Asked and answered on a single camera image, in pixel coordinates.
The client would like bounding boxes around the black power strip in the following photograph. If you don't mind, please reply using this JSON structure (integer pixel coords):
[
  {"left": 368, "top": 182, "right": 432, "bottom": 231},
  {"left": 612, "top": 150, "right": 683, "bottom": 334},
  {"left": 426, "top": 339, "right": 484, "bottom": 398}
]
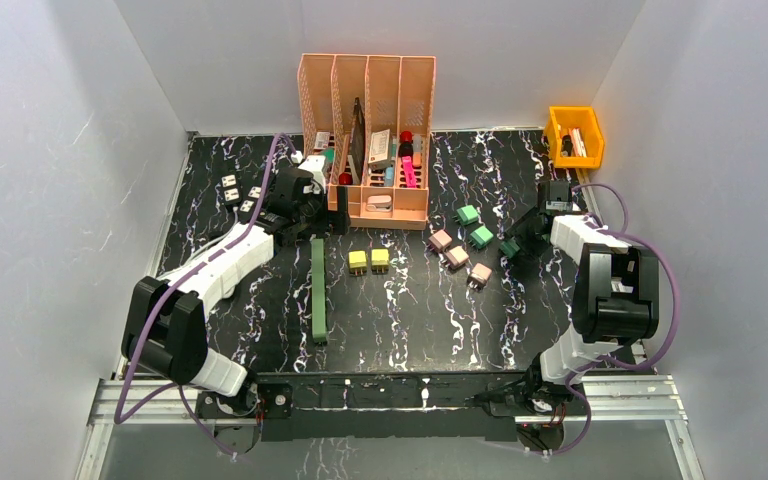
[
  {"left": 218, "top": 173, "right": 241, "bottom": 208},
  {"left": 234, "top": 186, "right": 263, "bottom": 224}
]

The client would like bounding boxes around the green white charger plug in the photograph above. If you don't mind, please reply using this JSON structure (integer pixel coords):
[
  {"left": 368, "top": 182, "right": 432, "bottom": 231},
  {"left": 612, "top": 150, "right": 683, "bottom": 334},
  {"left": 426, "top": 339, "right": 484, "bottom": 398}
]
[{"left": 468, "top": 225, "right": 495, "bottom": 250}]

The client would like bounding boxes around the green power strip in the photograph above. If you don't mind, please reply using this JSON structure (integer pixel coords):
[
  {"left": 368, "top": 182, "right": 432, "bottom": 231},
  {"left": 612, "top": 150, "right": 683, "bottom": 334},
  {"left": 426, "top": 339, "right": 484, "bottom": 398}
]
[{"left": 310, "top": 238, "right": 328, "bottom": 344}]

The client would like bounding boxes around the pink charger plug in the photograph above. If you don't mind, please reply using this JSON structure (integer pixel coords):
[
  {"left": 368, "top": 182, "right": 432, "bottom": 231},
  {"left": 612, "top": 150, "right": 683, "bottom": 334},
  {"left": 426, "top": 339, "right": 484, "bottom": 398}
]
[{"left": 442, "top": 245, "right": 470, "bottom": 271}]

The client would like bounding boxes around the yellow charger plug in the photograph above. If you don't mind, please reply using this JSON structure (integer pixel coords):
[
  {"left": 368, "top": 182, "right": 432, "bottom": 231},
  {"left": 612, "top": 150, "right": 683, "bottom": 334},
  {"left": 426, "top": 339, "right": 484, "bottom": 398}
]
[
  {"left": 370, "top": 248, "right": 390, "bottom": 274},
  {"left": 347, "top": 250, "right": 369, "bottom": 276}
]

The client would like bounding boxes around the pink white charger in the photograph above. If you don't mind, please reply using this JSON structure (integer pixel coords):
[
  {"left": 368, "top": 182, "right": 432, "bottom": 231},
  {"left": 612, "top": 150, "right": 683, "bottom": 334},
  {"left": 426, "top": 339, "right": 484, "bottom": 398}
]
[{"left": 427, "top": 229, "right": 453, "bottom": 254}]

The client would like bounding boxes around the black power strip front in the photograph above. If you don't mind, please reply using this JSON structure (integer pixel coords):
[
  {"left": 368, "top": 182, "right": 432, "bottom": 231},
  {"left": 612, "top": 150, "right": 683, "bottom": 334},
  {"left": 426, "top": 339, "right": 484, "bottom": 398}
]
[{"left": 218, "top": 173, "right": 241, "bottom": 208}]

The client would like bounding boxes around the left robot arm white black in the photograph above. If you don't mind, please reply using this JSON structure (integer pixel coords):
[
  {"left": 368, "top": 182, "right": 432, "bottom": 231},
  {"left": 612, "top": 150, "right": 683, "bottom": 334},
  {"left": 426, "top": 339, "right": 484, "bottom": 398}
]
[{"left": 121, "top": 155, "right": 331, "bottom": 416}]

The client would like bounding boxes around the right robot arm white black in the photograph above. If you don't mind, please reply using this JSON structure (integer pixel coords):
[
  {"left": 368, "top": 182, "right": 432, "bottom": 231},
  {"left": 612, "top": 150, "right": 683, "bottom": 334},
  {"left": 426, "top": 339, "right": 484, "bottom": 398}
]
[{"left": 500, "top": 180, "right": 659, "bottom": 414}]

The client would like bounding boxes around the black tablet in organizer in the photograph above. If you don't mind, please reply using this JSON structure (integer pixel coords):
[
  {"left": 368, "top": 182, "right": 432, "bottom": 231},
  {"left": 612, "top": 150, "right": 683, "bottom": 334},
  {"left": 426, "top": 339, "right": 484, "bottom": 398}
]
[{"left": 347, "top": 97, "right": 366, "bottom": 185}]

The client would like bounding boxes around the white box in organizer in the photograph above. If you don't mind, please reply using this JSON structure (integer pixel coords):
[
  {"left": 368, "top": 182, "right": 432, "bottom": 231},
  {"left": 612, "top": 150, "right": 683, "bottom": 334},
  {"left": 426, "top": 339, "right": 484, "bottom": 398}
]
[{"left": 367, "top": 129, "right": 391, "bottom": 170}]

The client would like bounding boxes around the orange desk file organizer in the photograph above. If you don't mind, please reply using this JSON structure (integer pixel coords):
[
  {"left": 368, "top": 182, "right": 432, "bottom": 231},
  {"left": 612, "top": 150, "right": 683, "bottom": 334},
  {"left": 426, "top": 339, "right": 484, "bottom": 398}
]
[{"left": 297, "top": 53, "right": 437, "bottom": 230}]

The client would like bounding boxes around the yellow storage bin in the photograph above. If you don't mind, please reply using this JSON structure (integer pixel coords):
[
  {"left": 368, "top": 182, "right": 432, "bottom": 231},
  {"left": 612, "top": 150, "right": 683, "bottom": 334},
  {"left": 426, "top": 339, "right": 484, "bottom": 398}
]
[{"left": 543, "top": 106, "right": 605, "bottom": 170}]

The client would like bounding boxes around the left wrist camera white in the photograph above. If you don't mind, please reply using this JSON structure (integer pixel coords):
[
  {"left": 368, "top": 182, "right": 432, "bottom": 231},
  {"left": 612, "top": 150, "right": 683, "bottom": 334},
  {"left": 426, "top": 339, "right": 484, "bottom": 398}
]
[{"left": 290, "top": 151, "right": 329, "bottom": 193}]

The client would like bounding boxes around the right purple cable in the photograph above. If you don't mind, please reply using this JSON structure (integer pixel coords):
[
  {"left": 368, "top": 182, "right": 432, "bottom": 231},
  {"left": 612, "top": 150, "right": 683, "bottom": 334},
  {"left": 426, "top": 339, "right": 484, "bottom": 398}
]
[{"left": 552, "top": 183, "right": 682, "bottom": 457}]

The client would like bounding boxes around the purple cable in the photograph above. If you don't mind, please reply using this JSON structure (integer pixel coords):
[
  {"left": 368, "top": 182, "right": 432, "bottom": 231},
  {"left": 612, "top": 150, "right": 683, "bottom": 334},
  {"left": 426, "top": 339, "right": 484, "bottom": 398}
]
[
  {"left": 113, "top": 133, "right": 299, "bottom": 458},
  {"left": 552, "top": 183, "right": 682, "bottom": 457}
]

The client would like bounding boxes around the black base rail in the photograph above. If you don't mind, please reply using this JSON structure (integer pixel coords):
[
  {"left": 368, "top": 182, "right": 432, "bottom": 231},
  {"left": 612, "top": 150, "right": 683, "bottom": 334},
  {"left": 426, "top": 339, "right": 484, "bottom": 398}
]
[{"left": 196, "top": 370, "right": 584, "bottom": 442}]

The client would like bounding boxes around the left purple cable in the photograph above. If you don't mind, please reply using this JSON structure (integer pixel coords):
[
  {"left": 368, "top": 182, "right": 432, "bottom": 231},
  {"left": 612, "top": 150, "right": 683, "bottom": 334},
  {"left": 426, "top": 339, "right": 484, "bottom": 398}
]
[{"left": 113, "top": 133, "right": 299, "bottom": 458}]

